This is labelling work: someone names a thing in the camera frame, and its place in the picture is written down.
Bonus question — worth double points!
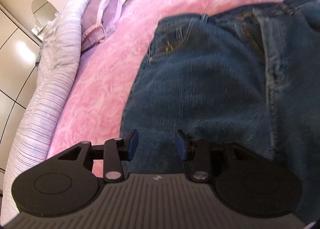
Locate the blue denim jeans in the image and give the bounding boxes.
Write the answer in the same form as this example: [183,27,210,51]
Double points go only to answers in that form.
[119,0,320,177]

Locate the pink fluffy floral blanket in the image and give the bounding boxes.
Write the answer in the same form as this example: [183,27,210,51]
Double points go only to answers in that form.
[47,0,304,178]

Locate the white striped duvet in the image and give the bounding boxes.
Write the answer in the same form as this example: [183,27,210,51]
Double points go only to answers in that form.
[1,0,90,226]

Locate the oval mirror on stand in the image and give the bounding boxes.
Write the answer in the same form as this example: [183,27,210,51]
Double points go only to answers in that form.
[31,0,58,41]

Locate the lilac pillow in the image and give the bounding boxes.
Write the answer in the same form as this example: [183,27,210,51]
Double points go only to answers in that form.
[81,0,129,52]

